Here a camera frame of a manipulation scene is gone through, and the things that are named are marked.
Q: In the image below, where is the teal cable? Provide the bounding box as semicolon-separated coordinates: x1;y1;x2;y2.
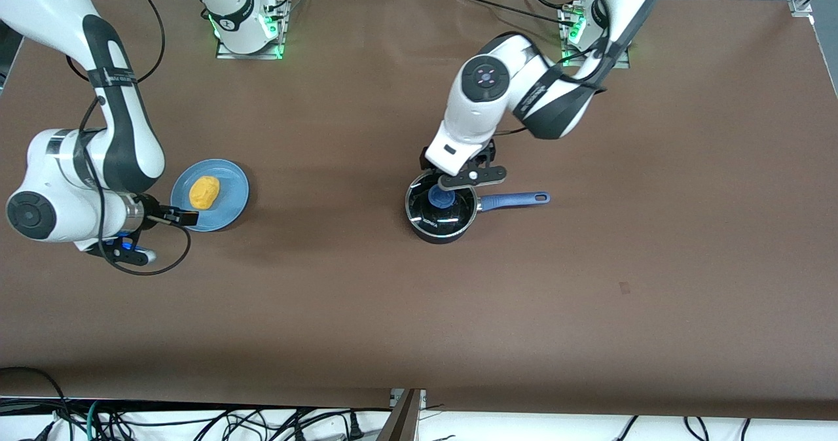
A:
86;400;105;441

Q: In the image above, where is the black cable on table cover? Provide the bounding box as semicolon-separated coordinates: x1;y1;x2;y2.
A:
448;0;577;24

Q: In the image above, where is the blue round plate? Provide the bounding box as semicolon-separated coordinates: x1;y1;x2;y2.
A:
170;159;250;232

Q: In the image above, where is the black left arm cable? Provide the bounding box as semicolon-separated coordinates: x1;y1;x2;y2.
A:
560;0;655;92

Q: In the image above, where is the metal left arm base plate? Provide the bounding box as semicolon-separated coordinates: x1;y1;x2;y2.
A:
560;3;632;69

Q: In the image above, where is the aluminium frame post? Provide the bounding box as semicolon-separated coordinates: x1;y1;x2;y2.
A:
376;389;426;441

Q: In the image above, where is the yellow potato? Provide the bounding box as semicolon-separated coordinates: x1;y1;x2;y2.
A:
189;176;221;211

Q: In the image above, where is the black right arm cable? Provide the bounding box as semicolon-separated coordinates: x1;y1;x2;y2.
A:
65;0;192;276

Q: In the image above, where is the brown table cover sheet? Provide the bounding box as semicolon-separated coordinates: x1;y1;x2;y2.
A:
0;0;838;422

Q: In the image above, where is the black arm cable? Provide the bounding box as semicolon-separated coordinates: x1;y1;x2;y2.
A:
65;0;192;276
560;0;655;92

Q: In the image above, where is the black curved floor cable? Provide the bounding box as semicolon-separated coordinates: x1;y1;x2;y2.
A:
0;366;69;429

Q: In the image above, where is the dark pot with blue handle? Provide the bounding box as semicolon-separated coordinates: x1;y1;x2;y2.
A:
405;169;551;245

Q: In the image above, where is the glass lid with blue knob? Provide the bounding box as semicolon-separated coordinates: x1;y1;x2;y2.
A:
406;173;479;240

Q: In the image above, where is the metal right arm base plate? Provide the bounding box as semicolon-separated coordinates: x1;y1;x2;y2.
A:
216;0;289;60

